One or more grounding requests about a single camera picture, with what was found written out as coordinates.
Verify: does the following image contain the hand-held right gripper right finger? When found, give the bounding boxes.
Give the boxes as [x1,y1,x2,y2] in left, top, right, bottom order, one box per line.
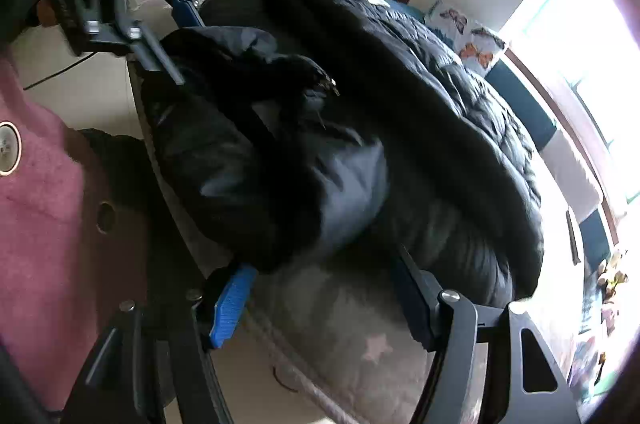
[390,244,583,424]

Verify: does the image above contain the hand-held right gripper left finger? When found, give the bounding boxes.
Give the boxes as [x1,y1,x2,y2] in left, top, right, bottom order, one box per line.
[65,261,258,424]

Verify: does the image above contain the black puffer jacket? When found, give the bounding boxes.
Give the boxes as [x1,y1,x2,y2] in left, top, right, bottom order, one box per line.
[75,0,546,310]

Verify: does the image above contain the person's left hand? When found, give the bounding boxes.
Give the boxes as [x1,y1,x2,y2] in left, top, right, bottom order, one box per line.
[34,0,65,29]

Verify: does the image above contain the person's pink sweater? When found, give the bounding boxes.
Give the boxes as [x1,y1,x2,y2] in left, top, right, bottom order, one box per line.
[0,54,166,410]

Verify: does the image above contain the brown plush toy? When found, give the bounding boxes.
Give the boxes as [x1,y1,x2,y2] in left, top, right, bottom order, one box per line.
[597,249,630,305]

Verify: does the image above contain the teal and beige padded headboard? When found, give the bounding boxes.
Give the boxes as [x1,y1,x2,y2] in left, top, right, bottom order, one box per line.
[485,54,621,270]

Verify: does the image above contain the butterfly print pillow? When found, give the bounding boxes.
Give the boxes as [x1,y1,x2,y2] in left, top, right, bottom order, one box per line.
[425,0,510,77]

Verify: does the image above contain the green-framed window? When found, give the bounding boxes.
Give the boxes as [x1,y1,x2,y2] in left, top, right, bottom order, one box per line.
[500,0,640,225]

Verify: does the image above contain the black cable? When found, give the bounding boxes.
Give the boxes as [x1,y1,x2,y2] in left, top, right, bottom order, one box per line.
[22,51,101,92]

